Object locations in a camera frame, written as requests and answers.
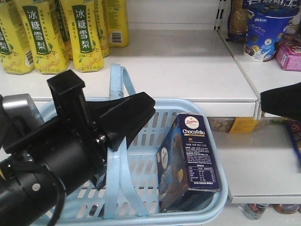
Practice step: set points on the white supermarket shelf unit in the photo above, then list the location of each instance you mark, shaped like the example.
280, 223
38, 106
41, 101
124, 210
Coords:
174, 51

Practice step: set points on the pink snack box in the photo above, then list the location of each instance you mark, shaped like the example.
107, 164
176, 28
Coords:
288, 54

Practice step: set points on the blue Oreo cookie tub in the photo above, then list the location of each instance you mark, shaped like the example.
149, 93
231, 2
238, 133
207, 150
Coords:
266, 25

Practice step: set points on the dark blue Chocofello cookie box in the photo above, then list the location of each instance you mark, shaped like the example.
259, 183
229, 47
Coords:
187, 171

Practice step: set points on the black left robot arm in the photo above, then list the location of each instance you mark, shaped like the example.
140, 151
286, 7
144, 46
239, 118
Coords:
29, 190

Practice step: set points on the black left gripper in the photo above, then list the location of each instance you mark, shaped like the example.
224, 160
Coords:
66, 144

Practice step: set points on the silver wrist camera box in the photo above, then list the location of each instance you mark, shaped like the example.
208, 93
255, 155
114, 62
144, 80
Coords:
21, 105

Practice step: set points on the light blue shopping basket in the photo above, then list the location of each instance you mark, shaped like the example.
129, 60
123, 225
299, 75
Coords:
131, 199

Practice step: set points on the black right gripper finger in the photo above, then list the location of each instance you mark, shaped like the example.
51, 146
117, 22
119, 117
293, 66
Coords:
283, 101

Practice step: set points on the yellow pear drink bottle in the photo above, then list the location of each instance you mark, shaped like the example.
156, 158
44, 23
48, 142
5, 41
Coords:
44, 36
15, 53
86, 49

